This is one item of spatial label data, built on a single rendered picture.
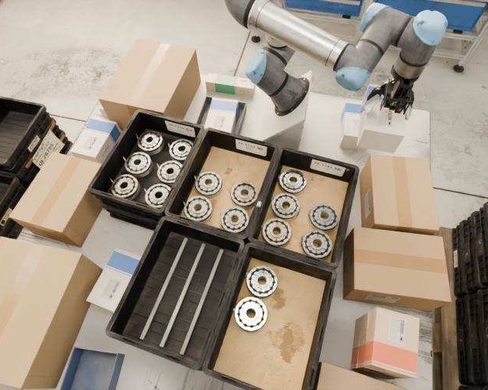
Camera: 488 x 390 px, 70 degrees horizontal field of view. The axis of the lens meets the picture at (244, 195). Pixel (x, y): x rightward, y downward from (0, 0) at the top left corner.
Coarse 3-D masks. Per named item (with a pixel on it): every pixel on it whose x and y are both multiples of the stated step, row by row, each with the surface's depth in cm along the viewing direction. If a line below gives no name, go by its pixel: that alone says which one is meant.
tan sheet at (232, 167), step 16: (208, 160) 139; (224, 160) 139; (240, 160) 139; (256, 160) 139; (224, 176) 135; (240, 176) 135; (256, 176) 135; (192, 192) 132; (224, 192) 132; (224, 208) 129
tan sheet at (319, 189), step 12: (288, 168) 137; (312, 180) 134; (324, 180) 134; (336, 180) 133; (276, 192) 132; (312, 192) 131; (324, 192) 131; (336, 192) 131; (300, 204) 129; (312, 204) 129; (336, 204) 129; (300, 216) 127; (300, 228) 124; (312, 228) 124; (336, 228) 124; (300, 240) 122; (300, 252) 120
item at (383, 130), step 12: (372, 84) 116; (384, 108) 110; (360, 120) 118; (372, 120) 108; (384, 120) 108; (396, 120) 108; (360, 132) 113; (372, 132) 107; (384, 132) 106; (396, 132) 106; (360, 144) 113; (372, 144) 112; (384, 144) 110; (396, 144) 109
